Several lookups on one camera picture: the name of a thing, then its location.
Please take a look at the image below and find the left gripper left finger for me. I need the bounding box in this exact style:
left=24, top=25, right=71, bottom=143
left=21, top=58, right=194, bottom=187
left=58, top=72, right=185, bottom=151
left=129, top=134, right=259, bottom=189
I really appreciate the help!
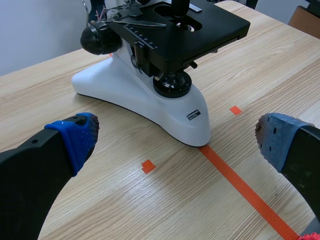
left=0, top=112, right=101, bottom=240

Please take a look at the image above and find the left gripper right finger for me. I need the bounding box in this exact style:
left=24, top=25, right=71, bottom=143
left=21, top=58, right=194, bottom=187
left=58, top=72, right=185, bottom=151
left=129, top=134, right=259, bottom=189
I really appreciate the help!
left=254, top=112, right=320, bottom=221

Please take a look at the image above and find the red green blue brick block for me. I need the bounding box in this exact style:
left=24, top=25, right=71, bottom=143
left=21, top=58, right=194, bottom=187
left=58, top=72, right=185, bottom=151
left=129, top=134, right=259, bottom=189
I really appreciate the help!
left=297, top=231, right=320, bottom=240

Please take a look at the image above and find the brown cardboard box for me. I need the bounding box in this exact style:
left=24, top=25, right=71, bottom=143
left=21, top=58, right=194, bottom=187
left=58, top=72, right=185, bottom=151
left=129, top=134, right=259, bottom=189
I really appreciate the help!
left=287, top=5, right=320, bottom=40

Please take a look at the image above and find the white and black microscope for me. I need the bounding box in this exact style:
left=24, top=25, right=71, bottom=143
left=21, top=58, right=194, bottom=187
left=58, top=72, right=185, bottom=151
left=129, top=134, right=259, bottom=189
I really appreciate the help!
left=71, top=0, right=251, bottom=148

